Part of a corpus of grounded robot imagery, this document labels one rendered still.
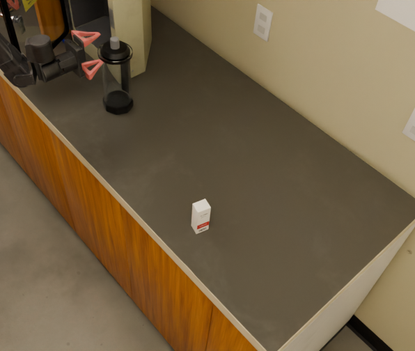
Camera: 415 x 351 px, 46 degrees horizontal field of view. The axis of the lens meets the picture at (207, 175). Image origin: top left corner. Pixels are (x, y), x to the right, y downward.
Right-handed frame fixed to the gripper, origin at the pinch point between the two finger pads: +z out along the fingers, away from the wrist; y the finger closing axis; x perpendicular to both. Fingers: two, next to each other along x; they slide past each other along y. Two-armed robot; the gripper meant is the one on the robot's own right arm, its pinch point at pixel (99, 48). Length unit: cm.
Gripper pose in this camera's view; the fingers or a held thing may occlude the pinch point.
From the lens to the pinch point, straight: 156.6
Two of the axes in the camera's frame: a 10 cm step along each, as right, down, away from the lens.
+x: -6.7, -6.0, 4.5
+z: 7.4, -4.9, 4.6
